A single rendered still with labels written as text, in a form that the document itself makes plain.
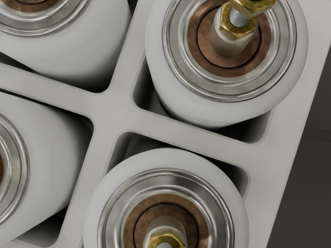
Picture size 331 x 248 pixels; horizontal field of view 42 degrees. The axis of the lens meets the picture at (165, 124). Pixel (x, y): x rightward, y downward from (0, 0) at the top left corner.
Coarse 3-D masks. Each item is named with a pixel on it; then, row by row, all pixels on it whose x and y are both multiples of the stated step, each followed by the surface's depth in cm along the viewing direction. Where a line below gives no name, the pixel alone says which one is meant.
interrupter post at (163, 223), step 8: (168, 216) 24; (152, 224) 23; (160, 224) 22; (168, 224) 21; (176, 224) 22; (152, 232) 21; (176, 232) 21; (184, 232) 22; (144, 240) 21; (184, 240) 21
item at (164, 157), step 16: (128, 160) 25; (144, 160) 24; (160, 160) 24; (176, 160) 24; (192, 160) 24; (112, 176) 24; (128, 176) 24; (208, 176) 24; (224, 176) 25; (96, 192) 25; (112, 192) 24; (224, 192) 24; (96, 208) 24; (240, 208) 24; (96, 224) 24; (240, 224) 24; (96, 240) 24; (240, 240) 24
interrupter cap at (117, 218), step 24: (168, 168) 24; (120, 192) 24; (144, 192) 24; (168, 192) 24; (192, 192) 24; (216, 192) 24; (120, 216) 24; (144, 216) 24; (192, 216) 24; (216, 216) 24; (120, 240) 24; (192, 240) 24; (216, 240) 24
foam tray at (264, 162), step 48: (144, 0) 32; (144, 48) 32; (48, 96) 32; (96, 96) 32; (144, 96) 42; (288, 96) 31; (96, 144) 31; (144, 144) 42; (192, 144) 31; (240, 144) 31; (288, 144) 31; (240, 192) 33; (48, 240) 33
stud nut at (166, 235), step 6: (156, 234) 21; (162, 234) 20; (168, 234) 20; (174, 234) 21; (150, 240) 20; (156, 240) 20; (162, 240) 20; (168, 240) 20; (174, 240) 20; (180, 240) 21; (150, 246) 20; (156, 246) 20; (174, 246) 20; (180, 246) 20
